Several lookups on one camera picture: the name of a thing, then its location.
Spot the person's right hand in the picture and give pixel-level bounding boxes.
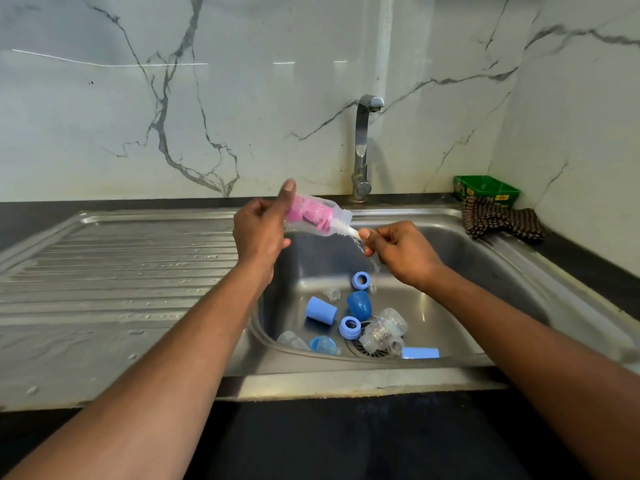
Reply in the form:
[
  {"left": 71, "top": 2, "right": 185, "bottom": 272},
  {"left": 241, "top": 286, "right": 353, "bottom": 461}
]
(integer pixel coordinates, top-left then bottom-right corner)
[{"left": 358, "top": 221, "right": 447, "bottom": 291}]

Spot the person's left hand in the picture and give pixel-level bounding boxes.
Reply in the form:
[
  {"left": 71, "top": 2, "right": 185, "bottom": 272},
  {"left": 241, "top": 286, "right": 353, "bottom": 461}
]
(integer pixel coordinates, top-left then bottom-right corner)
[{"left": 233, "top": 179, "right": 297, "bottom": 290}]

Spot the pink bottle brush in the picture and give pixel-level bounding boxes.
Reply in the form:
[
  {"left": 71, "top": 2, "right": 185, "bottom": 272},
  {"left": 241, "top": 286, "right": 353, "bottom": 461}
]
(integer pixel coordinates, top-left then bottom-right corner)
[{"left": 286, "top": 195, "right": 364, "bottom": 241}]

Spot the clear baby bottle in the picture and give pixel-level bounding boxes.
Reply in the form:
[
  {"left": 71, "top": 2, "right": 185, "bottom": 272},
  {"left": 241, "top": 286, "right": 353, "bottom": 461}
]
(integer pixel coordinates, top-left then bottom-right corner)
[
  {"left": 358, "top": 308, "right": 409, "bottom": 357},
  {"left": 284, "top": 194, "right": 354, "bottom": 239}
]

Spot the person's left forearm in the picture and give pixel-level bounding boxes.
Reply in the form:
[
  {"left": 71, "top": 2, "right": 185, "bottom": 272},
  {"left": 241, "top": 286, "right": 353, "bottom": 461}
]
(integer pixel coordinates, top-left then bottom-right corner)
[{"left": 0, "top": 260, "right": 275, "bottom": 480}]

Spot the person's right forearm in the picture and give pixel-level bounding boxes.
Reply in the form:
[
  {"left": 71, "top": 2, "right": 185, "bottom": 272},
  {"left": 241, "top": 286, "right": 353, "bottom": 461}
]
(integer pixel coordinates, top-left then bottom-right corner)
[{"left": 422, "top": 267, "right": 640, "bottom": 480}]

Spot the dark blue dome cap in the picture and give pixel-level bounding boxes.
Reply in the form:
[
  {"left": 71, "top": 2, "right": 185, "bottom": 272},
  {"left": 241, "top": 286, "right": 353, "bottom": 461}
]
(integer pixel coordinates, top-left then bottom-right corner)
[{"left": 347, "top": 291, "right": 373, "bottom": 322}]

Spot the chrome faucet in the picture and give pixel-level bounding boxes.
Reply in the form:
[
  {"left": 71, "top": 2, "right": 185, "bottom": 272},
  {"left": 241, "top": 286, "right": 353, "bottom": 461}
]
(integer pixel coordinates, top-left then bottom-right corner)
[{"left": 349, "top": 95, "right": 386, "bottom": 204}]

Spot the metal sink drain strainer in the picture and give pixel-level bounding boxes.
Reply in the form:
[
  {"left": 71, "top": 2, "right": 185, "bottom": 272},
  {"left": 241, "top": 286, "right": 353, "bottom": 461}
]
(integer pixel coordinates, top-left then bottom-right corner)
[{"left": 345, "top": 322, "right": 382, "bottom": 359}]

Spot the green plastic box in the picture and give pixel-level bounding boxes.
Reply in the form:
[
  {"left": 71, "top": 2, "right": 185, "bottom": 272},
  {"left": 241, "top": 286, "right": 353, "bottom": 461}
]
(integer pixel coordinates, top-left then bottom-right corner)
[{"left": 453, "top": 175, "right": 521, "bottom": 209}]

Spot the brown checked cloth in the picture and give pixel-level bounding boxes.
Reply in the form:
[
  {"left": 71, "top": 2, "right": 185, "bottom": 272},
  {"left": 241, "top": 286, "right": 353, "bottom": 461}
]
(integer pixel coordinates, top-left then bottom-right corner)
[{"left": 461, "top": 196, "right": 546, "bottom": 242}]

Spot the stainless steel sink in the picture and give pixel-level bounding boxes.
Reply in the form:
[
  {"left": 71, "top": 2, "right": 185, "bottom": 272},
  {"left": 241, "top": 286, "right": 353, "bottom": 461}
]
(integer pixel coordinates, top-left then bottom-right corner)
[{"left": 0, "top": 206, "right": 640, "bottom": 411}]

